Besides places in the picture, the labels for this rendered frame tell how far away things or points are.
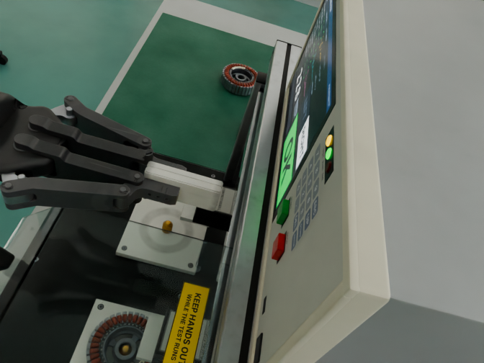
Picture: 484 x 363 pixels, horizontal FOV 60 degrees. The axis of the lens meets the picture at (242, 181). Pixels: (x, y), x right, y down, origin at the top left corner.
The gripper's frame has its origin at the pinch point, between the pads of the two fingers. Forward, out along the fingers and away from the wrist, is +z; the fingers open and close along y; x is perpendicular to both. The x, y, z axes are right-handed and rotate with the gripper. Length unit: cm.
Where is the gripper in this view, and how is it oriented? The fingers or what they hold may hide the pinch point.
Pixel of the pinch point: (182, 186)
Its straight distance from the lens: 38.9
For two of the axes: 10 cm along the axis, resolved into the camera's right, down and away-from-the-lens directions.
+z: 9.6, 2.7, 0.8
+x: 2.4, -6.2, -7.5
